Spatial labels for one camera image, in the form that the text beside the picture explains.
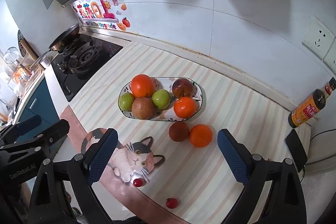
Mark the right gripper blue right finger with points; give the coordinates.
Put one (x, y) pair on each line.
(235, 154)

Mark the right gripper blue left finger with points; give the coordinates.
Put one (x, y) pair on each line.
(99, 154)

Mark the bright orange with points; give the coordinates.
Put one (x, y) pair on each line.
(200, 135)

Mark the green apple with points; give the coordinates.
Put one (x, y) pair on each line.
(125, 101)
(161, 99)

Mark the dark orange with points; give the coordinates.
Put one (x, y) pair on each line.
(179, 131)

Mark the large orange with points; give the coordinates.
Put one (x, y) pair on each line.
(142, 86)

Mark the dark red bruised apple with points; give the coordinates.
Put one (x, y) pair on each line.
(182, 88)

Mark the blue kitchen cabinet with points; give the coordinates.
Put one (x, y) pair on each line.
(38, 102)

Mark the cherry tomato on cat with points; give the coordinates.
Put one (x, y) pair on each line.
(138, 182)

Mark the black smartphone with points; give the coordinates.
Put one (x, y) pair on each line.
(296, 149)

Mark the striped cat print mat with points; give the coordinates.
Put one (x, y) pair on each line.
(199, 178)

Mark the cherry tomato near edge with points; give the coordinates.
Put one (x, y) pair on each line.
(172, 203)

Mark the black gas stove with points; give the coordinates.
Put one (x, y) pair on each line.
(80, 60)

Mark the soy sauce bottle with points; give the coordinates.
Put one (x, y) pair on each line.
(312, 105)

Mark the black frying pan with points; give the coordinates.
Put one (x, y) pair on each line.
(61, 42)

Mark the white wall socket panel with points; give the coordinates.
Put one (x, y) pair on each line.
(318, 38)

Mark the colourful wall sticker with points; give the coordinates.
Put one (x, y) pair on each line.
(106, 14)

